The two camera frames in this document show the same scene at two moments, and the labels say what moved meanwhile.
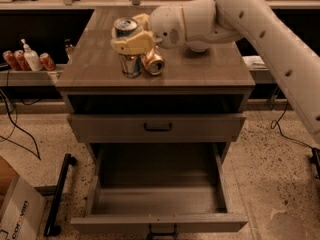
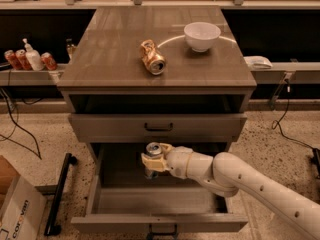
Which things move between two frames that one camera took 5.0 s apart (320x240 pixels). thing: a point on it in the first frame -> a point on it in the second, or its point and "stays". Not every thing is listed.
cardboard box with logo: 22,210 stays
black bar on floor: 52,228 stays
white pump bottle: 32,57 stays
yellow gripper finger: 144,19 -> 165,148
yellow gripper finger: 141,43 -> 158,163
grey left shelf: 29,78 stays
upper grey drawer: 156,127 stays
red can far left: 11,60 stays
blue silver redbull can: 131,63 -> 153,148
